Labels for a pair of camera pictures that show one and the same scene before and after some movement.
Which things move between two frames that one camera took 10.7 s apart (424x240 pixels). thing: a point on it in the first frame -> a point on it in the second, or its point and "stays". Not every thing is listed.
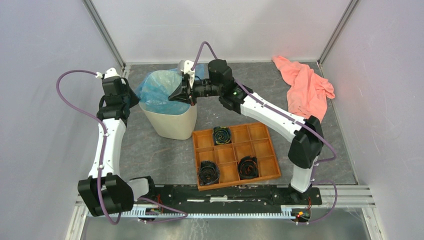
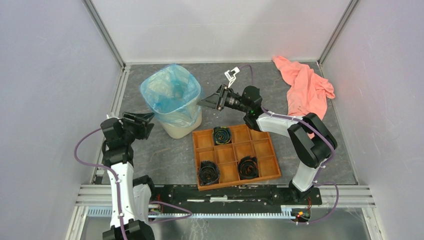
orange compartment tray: [233, 155] stays
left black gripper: [135, 98] -> [140, 120]
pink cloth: [308, 92] stays
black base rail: [258, 198] stays
